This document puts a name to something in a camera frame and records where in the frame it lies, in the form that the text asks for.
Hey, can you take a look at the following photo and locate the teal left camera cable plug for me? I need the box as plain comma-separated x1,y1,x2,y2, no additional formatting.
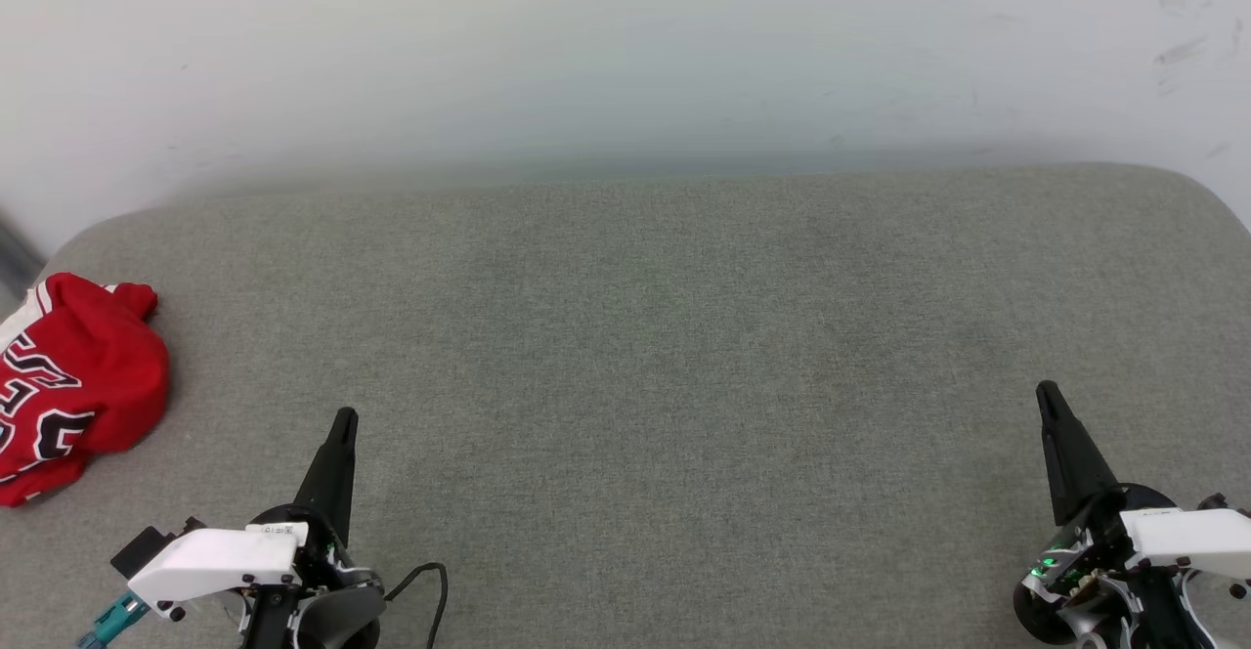
78,592,150,649

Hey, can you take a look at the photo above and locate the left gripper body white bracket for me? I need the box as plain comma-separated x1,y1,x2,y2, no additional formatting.
127,502,387,649

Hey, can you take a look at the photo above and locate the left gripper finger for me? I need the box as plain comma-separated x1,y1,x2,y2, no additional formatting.
293,408,359,544

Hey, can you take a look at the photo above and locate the red Bulls basketball jersey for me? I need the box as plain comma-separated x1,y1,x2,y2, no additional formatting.
0,273,172,508

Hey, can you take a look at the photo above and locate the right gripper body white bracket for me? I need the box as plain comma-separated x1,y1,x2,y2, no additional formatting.
1014,485,1251,649

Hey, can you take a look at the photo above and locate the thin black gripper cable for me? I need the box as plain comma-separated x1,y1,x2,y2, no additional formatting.
384,561,450,649

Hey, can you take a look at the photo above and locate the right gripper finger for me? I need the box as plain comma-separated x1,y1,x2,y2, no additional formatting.
1036,380,1121,529

